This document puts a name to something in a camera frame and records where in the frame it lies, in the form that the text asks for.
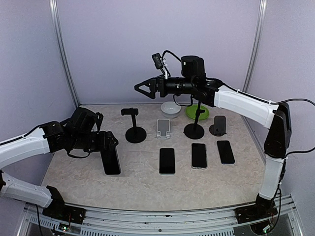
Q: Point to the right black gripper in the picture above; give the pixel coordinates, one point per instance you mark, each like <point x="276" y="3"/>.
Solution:
<point x="153" y="87"/>

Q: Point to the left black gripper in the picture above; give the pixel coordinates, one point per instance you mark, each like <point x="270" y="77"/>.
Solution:
<point x="105" y="142"/>

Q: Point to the white folding phone stand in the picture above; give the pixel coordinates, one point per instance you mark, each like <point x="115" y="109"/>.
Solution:
<point x="163" y="128"/>

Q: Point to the black clamp stand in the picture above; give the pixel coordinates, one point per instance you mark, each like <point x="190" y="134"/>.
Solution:
<point x="135" y="134"/>

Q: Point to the tall black pole stand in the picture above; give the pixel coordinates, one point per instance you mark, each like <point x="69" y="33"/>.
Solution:
<point x="194" y="130"/>

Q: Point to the small black phone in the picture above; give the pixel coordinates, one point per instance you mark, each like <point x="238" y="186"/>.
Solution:
<point x="167" y="161"/>

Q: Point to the low black round stand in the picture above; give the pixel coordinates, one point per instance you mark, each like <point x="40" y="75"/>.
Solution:
<point x="218" y="128"/>

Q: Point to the clear-cased phone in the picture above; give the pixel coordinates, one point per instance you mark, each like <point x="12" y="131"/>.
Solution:
<point x="198" y="156"/>

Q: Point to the blue-edged black phone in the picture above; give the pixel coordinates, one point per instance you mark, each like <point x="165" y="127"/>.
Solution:
<point x="225" y="152"/>

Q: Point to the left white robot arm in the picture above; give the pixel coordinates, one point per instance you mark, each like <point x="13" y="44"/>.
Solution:
<point x="33" y="143"/>

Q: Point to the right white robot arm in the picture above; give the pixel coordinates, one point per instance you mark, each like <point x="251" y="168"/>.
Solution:
<point x="215" y="93"/>

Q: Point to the white bowl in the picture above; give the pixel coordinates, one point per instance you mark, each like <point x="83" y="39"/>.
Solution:
<point x="170" y="109"/>

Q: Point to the green plate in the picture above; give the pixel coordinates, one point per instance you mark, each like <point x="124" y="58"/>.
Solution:
<point x="190" y="112"/>

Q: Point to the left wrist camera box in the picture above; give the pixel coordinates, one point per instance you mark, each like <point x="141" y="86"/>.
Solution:
<point x="83" y="120"/>

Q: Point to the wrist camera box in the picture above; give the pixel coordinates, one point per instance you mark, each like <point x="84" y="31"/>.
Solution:
<point x="83" y="120"/>
<point x="192" y="66"/>

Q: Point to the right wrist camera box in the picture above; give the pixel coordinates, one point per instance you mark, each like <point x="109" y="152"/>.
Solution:
<point x="192" y="66"/>

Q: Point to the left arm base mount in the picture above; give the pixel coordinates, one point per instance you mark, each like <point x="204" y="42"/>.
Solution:
<point x="57" y="209"/>

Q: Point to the front aluminium rail frame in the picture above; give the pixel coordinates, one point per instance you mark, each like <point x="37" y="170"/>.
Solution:
<point x="222" y="221"/>

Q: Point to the left aluminium corner post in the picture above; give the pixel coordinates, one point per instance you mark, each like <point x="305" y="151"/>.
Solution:
<point x="59" y="36"/>

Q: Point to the aluminium corner post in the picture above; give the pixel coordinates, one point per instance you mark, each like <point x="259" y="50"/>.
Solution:
<point x="59" y="36"/>
<point x="256" y="44"/>

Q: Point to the right aluminium corner post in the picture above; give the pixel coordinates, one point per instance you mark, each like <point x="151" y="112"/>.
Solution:
<point x="256" y="44"/>

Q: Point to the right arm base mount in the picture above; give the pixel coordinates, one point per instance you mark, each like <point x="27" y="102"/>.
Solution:
<point x="262" y="208"/>

